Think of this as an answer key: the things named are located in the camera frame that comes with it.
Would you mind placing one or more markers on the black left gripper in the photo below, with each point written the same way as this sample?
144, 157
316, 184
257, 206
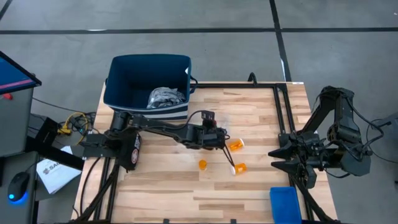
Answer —
213, 138

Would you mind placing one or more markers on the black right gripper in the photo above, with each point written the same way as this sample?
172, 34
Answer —
306, 152

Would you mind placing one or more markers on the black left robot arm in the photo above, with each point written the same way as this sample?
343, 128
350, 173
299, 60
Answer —
161, 127

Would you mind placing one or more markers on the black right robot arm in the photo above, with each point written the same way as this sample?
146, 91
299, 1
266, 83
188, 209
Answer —
342, 130

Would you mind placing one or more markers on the blue plastic bin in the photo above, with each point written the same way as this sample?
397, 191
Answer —
284, 205

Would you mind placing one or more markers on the navy white striped fabric basket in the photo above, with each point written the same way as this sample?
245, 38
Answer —
133, 77

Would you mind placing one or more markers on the crumpled grey plastic bag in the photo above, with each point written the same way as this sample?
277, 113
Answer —
164, 98

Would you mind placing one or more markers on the grey stand leg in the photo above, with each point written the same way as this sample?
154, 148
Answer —
385, 122

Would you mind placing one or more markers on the black metal beam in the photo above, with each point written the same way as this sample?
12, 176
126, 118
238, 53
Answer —
56, 154

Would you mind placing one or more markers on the white paper booklet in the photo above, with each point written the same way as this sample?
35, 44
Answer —
56, 174

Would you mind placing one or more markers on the black box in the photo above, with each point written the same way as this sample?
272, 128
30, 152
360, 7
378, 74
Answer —
43, 127

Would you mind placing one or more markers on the black computer mouse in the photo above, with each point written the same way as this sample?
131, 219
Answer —
18, 185

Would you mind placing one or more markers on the grey side desk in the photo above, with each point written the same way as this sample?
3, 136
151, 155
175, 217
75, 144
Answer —
4, 168

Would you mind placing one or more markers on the red button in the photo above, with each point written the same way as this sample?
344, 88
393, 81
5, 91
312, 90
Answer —
7, 96

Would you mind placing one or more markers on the computer monitor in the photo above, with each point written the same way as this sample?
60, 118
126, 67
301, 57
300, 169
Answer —
12, 74

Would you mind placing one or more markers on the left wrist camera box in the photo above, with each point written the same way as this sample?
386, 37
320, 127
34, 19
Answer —
208, 116

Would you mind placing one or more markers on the black aluminium table frame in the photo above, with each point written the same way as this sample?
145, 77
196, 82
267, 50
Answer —
236, 85

